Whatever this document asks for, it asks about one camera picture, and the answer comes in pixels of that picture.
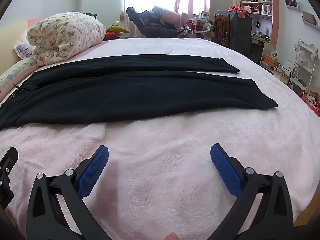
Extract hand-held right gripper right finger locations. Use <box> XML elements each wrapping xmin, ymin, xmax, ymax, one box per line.
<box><xmin>207</xmin><ymin>144</ymin><xmax>294</xmax><ymax>240</ymax></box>

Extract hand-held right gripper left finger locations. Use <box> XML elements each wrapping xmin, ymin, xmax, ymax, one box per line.
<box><xmin>26</xmin><ymin>145</ymin><xmax>109</xmax><ymax>240</ymax></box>

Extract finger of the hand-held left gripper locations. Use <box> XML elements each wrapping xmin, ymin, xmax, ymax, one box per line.
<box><xmin>0</xmin><ymin>147</ymin><xmax>19</xmax><ymax>209</ymax></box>

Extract black pants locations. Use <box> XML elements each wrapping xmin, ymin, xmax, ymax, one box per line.
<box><xmin>0</xmin><ymin>54</ymin><xmax>279</xmax><ymax>130</ymax></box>

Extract pink fleece blanket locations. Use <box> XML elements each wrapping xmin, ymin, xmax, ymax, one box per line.
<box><xmin>0</xmin><ymin>37</ymin><xmax>320</xmax><ymax>240</ymax></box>

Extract floral pillow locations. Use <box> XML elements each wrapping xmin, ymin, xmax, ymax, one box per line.
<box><xmin>0</xmin><ymin>56</ymin><xmax>38</xmax><ymax>92</ymax></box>

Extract red bag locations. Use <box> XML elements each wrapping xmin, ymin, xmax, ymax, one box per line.
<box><xmin>299</xmin><ymin>89</ymin><xmax>320</xmax><ymax>117</ymax></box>

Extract purple print pillow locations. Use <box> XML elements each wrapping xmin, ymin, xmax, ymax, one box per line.
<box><xmin>15</xmin><ymin>41</ymin><xmax>37</xmax><ymax>60</ymax></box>

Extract low shelf with orange boxes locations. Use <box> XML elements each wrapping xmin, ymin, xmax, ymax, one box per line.
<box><xmin>260</xmin><ymin>44</ymin><xmax>278</xmax><ymax>73</ymax></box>

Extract cream headboard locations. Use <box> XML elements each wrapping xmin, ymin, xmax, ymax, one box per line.
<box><xmin>0</xmin><ymin>17</ymin><xmax>43</xmax><ymax>77</ymax></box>

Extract black cabinet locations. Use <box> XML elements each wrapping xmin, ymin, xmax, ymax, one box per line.
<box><xmin>229</xmin><ymin>10</ymin><xmax>253</xmax><ymax>55</ymax></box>

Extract rolled floral quilt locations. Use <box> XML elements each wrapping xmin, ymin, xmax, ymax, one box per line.
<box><xmin>27</xmin><ymin>12</ymin><xmax>106</xmax><ymax>67</ymax></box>

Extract wooden chair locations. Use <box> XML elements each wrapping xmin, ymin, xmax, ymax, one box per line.
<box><xmin>214</xmin><ymin>14</ymin><xmax>231</xmax><ymax>47</ymax></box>

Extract yellow plush toy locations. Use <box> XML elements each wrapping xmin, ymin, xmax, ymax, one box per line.
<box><xmin>106</xmin><ymin>21</ymin><xmax>131</xmax><ymax>37</ymax></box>

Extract clear plastic bag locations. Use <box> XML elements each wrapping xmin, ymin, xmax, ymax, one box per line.
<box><xmin>202</xmin><ymin>19</ymin><xmax>215</xmax><ymax>34</ymax></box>

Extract black recliner chair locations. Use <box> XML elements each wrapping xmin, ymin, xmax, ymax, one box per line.
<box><xmin>126</xmin><ymin>6</ymin><xmax>187</xmax><ymax>38</ymax></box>

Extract red cloth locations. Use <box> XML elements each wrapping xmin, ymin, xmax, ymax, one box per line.
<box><xmin>227</xmin><ymin>5</ymin><xmax>250</xmax><ymax>19</ymax></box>

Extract pink cushion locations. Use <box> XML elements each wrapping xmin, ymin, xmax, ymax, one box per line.
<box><xmin>160</xmin><ymin>9</ymin><xmax>188</xmax><ymax>28</ymax></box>

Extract pink bookshelf desk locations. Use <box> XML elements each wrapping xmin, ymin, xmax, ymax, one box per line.
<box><xmin>233</xmin><ymin>0</ymin><xmax>279</xmax><ymax>47</ymax></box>

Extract white wire rack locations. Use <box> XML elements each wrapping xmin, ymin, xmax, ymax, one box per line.
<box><xmin>290</xmin><ymin>39</ymin><xmax>317</xmax><ymax>90</ymax></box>

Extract small wall shelf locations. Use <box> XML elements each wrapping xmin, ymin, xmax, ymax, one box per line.
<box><xmin>283</xmin><ymin>0</ymin><xmax>300</xmax><ymax>12</ymax></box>

